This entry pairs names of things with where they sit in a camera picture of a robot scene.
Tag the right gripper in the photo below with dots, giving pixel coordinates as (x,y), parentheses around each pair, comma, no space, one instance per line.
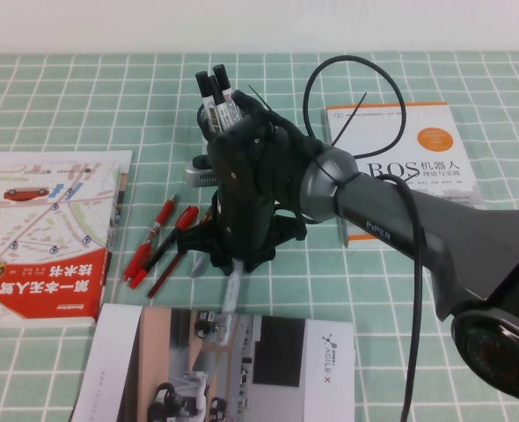
(250,184)

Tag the white paint marker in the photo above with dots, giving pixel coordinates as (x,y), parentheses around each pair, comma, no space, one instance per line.
(234,285)

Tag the grey translucent pen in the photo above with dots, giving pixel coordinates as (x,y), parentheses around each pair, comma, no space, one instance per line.
(197,268)

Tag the red-capped black marker pen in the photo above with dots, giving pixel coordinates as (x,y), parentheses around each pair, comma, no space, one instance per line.
(167,248)

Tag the slim red gel pen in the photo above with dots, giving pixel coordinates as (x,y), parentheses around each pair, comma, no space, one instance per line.
(154,230)

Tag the black mesh pen holder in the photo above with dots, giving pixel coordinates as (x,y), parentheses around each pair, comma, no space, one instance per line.
(204,125)

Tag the red and black pencil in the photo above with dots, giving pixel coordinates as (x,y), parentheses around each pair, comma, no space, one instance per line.
(167,274)

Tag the AgileX brochure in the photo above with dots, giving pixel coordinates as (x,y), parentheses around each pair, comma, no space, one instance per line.
(224,369)

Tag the red map-cover book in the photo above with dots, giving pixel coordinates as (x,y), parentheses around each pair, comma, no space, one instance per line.
(44,242)

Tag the green checked tablecloth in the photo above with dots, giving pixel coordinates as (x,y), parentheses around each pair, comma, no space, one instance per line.
(88,101)

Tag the white orange ROS book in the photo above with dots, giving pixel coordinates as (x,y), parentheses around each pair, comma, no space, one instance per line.
(435,127)

